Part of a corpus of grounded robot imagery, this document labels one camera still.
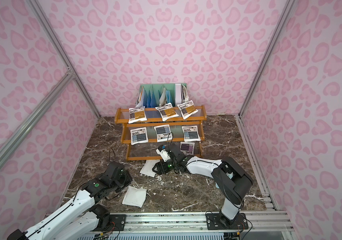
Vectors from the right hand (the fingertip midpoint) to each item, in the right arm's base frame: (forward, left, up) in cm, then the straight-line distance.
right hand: (157, 168), depth 86 cm
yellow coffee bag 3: (+18, +9, +25) cm, 32 cm away
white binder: (+42, -12, +19) cm, 48 cm away
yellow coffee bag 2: (+21, -6, +24) cm, 33 cm away
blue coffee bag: (+18, -3, +10) cm, 21 cm away
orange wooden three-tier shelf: (+15, +9, -7) cm, 19 cm away
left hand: (-5, +11, +1) cm, 13 cm away
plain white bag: (-15, +11, -5) cm, 19 cm away
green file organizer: (+49, +6, +13) cm, 51 cm away
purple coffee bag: (+16, -18, -4) cm, 24 cm away
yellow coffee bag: (+23, -17, +24) cm, 38 cm away
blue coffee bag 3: (+15, +11, +10) cm, 21 cm away
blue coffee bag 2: (+17, -20, +10) cm, 28 cm away
